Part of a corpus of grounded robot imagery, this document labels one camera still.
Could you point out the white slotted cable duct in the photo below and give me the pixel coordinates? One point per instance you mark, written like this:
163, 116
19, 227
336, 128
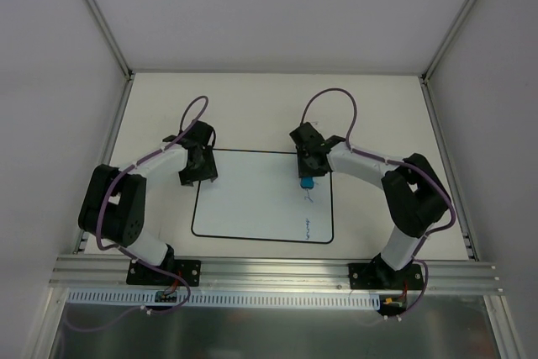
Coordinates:
224, 299

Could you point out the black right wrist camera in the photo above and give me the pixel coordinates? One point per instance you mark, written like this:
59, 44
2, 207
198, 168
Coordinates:
306, 137

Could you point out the aluminium left corner post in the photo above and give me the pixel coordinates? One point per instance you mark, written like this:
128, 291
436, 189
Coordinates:
113, 46

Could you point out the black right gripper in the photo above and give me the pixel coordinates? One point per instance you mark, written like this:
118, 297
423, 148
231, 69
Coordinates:
313, 170

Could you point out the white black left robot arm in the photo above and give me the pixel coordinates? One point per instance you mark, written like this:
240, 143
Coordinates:
113, 209

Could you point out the blue whiteboard eraser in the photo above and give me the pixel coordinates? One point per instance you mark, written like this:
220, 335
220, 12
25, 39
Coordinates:
307, 183

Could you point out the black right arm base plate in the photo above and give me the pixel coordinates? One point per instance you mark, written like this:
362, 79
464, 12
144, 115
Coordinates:
370, 276

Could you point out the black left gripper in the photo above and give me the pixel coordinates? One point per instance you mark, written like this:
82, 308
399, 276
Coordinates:
198, 172

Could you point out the shiny metal front panel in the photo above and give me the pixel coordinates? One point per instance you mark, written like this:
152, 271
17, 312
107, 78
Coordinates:
436, 328

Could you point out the aluminium right corner post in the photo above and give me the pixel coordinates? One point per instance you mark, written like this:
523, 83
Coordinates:
453, 31

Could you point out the white whiteboard black rim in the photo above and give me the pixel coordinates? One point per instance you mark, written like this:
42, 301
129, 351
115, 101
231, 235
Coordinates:
258, 196

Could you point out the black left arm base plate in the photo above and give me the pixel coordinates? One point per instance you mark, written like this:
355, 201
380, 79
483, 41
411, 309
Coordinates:
139, 274

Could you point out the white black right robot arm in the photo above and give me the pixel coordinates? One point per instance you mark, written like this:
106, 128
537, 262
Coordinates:
415, 197

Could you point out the aluminium front rail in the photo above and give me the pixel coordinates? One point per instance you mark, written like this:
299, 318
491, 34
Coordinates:
278, 275

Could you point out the aluminium corner post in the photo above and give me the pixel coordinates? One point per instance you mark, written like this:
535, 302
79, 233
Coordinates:
453, 31
113, 46

